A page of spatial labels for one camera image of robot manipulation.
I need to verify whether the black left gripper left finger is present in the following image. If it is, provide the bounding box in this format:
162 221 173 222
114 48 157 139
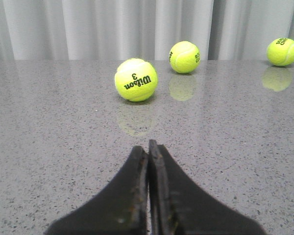
46 146 147 235

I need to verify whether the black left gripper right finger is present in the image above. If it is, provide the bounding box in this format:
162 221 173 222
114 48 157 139
148 140 265 235

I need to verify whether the yellow Wilson tennis ball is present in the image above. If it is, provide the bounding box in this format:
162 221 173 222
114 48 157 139
115 58 158 102

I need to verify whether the grey pleated curtain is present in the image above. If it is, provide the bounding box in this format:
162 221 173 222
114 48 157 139
0 0 294 60

